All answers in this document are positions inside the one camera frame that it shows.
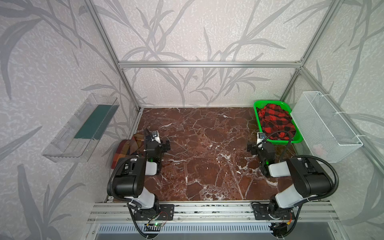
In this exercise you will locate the white wire mesh basket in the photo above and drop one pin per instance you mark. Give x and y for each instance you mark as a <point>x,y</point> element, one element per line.
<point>324,130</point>

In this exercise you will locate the clear plastic wall tray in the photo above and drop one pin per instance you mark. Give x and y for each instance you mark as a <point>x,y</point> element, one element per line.
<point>77,140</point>

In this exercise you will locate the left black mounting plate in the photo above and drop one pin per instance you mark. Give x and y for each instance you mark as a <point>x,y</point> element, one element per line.
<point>163,212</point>

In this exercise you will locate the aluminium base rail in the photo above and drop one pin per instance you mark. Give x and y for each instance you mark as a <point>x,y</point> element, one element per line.
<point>213,212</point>

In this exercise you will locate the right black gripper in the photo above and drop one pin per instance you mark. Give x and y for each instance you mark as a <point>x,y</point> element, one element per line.
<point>258,148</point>

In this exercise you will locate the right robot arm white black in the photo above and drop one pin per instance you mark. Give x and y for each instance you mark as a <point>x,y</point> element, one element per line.
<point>313,178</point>

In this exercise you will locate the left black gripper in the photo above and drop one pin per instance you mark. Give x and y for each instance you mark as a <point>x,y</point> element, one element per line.
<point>155,144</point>

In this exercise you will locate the aluminium frame crossbar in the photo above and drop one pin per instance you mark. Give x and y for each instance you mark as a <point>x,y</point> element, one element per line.
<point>207,64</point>

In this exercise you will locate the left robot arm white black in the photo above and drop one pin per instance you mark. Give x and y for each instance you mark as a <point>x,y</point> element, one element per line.
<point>126,183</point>

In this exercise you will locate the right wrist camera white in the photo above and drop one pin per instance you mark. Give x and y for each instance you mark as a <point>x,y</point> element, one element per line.
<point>260,139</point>

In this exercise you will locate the red black plaid shirt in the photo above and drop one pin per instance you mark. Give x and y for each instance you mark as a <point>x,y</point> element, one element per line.
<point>276,123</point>

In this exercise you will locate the folded multicolour plaid shirt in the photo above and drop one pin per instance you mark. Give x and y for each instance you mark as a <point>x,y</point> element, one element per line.
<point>126,148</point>

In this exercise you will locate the black mounting plate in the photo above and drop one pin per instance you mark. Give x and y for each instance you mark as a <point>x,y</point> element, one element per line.
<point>163,212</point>
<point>272,212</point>

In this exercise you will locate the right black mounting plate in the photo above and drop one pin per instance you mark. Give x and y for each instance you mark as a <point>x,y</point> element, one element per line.
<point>272,212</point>

